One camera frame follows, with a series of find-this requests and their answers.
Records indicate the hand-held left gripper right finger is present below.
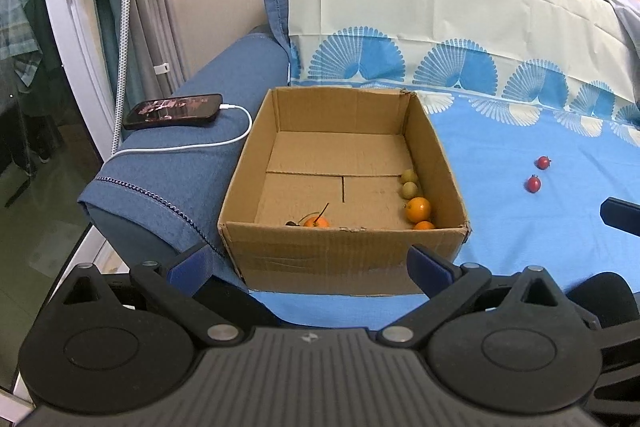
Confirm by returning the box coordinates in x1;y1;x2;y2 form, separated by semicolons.
377;245;571;348

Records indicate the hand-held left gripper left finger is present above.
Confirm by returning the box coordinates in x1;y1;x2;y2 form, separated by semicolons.
50;243;243;348

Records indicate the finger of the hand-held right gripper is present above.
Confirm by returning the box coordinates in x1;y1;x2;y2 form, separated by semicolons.
600;197;640;237

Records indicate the large orange kumquat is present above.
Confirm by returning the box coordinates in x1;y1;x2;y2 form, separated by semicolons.
405;197;432;224

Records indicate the brown cardboard box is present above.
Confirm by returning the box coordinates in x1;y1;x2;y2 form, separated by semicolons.
217;88;471;297

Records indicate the orange mandarin with stem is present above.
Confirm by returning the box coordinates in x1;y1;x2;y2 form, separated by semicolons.
302;203;332;228

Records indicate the blue sofa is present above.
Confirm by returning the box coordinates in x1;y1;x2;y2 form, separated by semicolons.
77;0;291;298

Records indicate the blue fan-print bed sheet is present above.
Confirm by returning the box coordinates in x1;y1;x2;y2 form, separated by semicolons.
247;0;640;330

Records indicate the black smartphone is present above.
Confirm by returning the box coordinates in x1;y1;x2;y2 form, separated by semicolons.
122;94;223;130

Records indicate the grey cloth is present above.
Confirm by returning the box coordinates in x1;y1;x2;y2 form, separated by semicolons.
592;0;640;58

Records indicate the teal hanging garment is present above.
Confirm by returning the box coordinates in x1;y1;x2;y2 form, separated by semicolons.
87;0;126;98

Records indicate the grey curtain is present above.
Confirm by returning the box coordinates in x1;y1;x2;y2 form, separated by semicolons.
127;0;188;95

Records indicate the plaid hanging shirt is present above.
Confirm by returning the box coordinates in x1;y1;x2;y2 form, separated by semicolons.
0;0;43;92

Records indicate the white charging cable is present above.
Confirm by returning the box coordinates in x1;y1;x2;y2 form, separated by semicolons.
111;104;252;158

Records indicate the white door frame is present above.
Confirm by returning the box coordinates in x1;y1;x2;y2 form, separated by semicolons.
37;0;121;148

